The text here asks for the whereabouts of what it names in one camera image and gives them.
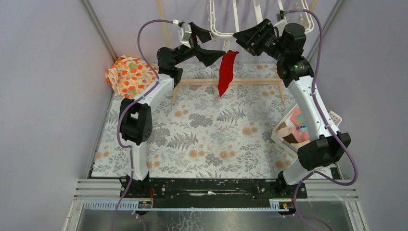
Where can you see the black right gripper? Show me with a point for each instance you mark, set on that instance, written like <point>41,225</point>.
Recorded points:
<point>249,40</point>

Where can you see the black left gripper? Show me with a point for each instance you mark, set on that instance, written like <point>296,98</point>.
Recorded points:
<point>194,44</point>

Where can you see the red sock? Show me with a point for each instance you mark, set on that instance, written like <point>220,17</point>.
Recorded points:
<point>226,71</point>

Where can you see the white clip sock hanger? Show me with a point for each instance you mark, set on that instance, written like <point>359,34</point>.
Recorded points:
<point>255,19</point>

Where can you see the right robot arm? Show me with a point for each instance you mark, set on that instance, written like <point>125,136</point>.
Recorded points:
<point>326,142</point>

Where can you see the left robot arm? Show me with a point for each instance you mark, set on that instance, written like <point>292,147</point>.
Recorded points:
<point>135,124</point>

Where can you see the wooden drying rack stand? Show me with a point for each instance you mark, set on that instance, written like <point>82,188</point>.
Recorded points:
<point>242,81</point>

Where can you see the floral patterned table mat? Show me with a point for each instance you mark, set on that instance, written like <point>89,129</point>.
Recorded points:
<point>199,134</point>

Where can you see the orange floral cloth bundle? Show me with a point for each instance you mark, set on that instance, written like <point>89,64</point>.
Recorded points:
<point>129,76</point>

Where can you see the pink green patterned sock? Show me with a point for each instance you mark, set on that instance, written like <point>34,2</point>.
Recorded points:
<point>297,118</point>

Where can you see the beige sock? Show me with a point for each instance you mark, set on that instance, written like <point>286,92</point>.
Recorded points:
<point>284,130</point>

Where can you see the pink blue lettered sock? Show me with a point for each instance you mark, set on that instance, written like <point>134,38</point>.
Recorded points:
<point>300,133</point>

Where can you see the brown ribbed sock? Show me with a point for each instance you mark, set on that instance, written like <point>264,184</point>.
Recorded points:
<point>290,139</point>

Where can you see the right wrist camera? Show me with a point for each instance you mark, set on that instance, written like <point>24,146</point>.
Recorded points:
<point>281,20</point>

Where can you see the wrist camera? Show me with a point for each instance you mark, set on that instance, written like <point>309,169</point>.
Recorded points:
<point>184,34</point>
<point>281,20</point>

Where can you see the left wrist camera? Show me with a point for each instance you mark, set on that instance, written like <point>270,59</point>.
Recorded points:
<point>184,34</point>

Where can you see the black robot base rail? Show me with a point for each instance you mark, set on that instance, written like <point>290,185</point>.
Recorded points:
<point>205,192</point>

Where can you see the white slotted cable duct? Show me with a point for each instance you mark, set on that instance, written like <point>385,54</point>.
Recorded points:
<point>272,206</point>

